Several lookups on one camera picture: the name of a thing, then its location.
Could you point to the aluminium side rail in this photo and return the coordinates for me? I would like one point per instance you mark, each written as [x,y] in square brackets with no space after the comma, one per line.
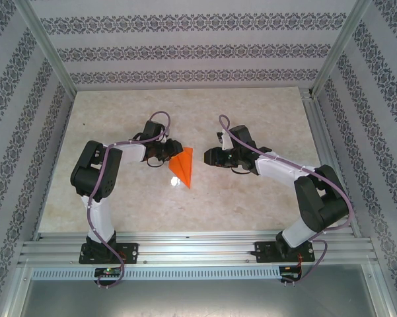
[320,132]

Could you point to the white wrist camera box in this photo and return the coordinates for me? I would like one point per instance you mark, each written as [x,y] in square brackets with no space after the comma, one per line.
[225,140]
[165,137]

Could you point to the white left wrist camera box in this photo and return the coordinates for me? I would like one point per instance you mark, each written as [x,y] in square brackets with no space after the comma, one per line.
[165,137]

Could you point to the aluminium frame post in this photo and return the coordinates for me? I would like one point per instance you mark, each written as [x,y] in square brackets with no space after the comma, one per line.
[46,46]
[339,46]

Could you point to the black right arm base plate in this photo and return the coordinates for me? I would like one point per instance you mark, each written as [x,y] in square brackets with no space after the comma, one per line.
[261,251]

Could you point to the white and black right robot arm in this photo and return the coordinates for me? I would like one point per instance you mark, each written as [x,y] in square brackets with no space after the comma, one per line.
[320,204]

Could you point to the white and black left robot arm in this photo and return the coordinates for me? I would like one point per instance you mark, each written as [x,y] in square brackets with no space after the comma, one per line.
[100,214]

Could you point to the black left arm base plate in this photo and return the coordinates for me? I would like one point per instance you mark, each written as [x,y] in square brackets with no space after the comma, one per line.
[132,252]

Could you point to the orange paper sheet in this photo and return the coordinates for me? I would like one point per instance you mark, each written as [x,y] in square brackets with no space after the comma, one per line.
[184,169]

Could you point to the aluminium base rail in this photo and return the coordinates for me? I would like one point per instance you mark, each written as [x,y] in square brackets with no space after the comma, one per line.
[198,249]

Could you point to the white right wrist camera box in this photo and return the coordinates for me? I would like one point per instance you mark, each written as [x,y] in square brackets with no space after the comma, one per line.
[225,140]

